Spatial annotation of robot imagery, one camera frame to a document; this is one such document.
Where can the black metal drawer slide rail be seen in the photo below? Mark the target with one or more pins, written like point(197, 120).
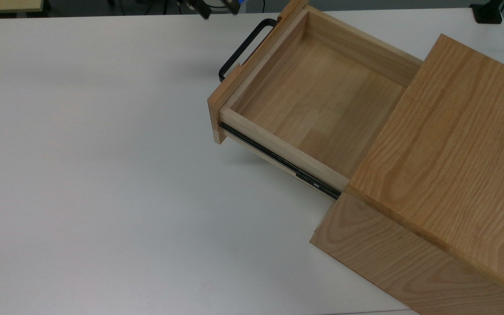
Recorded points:
point(287, 162)

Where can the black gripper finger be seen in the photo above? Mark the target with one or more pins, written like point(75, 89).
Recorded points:
point(200, 8)
point(234, 4)

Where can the wooden drawer cabinet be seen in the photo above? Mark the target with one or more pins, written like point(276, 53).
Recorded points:
point(453, 153)

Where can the light wooden desk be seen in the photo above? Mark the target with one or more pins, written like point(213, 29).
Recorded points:
point(7, 4)

